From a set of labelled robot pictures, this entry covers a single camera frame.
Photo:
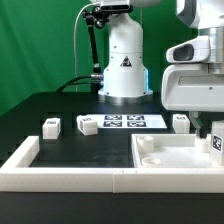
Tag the paper sheet with AprilTags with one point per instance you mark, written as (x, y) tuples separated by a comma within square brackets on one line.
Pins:
[(139, 121)]

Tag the white U-shaped fence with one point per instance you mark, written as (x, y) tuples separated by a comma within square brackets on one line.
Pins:
[(16, 175)]

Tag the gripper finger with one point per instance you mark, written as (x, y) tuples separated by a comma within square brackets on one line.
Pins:
[(196, 122)]

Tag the white square tabletop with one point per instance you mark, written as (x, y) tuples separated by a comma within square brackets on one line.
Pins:
[(172, 151)]

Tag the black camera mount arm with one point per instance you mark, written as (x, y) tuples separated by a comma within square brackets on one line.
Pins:
[(93, 40)]

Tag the black camera on mount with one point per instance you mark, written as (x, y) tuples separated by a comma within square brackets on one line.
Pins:
[(111, 7)]

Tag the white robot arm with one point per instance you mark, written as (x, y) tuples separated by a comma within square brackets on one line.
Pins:
[(125, 77)]

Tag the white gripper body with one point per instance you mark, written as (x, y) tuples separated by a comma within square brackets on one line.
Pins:
[(194, 81)]

